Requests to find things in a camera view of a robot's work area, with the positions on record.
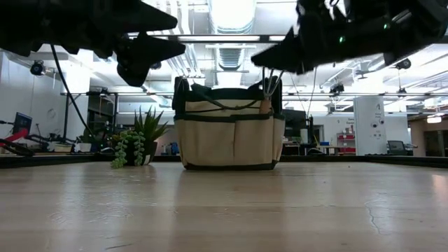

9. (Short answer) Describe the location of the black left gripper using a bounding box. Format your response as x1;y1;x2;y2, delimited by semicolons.
34;0;187;88

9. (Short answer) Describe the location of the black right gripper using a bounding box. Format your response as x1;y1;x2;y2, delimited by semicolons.
251;0;386;76

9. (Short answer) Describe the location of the wooden-handled metal hand rake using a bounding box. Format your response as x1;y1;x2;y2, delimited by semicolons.
260;66;285;115

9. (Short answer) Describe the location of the beige green-trimmed gardening bag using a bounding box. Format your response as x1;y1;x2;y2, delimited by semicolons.
172;75;286;172

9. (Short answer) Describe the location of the potted green succulent plant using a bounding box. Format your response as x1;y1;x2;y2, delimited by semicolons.
111;106;169;170

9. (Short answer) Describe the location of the red storage shelf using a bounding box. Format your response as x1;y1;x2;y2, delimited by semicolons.
336;132;357;155

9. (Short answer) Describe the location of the white pillar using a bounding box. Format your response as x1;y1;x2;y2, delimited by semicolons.
353;96;388;157

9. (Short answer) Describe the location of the black office chair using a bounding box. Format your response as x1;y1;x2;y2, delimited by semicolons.
387;139;414;157

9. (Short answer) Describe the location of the black monitor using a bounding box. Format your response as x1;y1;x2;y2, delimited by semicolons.
13;111;33;136

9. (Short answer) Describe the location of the red background object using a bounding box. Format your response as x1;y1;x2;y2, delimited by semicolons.
0;127;29;143

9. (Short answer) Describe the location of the black overhead frame bar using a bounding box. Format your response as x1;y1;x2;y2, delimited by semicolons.
127;34;288;45

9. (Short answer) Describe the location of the silver ceiling ventilation duct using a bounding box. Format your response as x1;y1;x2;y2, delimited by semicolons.
208;0;257;71

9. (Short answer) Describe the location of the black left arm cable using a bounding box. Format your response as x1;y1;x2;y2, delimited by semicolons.
50;43;95;139

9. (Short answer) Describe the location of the black table edge rail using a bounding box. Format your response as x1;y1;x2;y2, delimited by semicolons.
0;153;448;169

